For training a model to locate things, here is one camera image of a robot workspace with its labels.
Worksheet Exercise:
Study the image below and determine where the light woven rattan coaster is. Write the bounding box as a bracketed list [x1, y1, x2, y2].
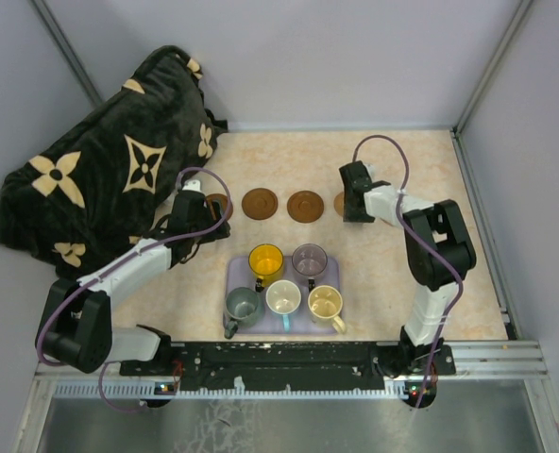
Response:
[333, 192, 345, 217]

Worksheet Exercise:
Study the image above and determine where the dark brown wooden coaster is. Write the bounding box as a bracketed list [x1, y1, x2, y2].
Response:
[204, 193, 233, 225]

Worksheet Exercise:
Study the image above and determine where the cream yellow ceramic mug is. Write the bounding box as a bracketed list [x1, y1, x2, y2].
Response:
[307, 285, 347, 334]

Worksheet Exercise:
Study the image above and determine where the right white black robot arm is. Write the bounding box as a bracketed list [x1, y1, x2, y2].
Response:
[339, 160, 477, 374]

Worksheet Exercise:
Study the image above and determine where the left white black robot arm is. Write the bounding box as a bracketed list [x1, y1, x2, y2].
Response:
[35, 190, 230, 375]

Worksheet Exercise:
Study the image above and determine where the yellow transparent mug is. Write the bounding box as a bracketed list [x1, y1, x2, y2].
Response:
[247, 243, 284, 293]

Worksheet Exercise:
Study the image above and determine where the purple transparent mug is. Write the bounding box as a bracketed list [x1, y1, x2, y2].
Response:
[291, 243, 329, 291]

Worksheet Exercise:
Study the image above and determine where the black floral plush blanket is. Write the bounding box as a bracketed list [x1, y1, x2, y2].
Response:
[0, 45, 228, 279]

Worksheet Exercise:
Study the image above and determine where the grey ceramic mug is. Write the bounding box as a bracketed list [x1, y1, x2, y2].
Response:
[224, 287, 264, 340]

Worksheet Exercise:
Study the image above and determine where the lavender plastic tray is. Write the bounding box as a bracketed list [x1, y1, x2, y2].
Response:
[226, 256, 337, 336]

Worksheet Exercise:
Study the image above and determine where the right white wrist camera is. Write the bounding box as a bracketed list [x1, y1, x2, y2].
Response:
[364, 163, 375, 178]

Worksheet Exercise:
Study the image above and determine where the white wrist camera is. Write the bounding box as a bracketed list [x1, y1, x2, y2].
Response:
[364, 163, 375, 178]
[182, 178, 201, 193]

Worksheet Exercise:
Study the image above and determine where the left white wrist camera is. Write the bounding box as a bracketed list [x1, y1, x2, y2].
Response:
[182, 178, 201, 193]

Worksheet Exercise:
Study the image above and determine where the white mug blue handle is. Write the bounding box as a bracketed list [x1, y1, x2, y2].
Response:
[265, 279, 302, 333]

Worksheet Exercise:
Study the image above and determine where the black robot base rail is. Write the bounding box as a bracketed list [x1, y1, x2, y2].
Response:
[120, 341, 430, 392]

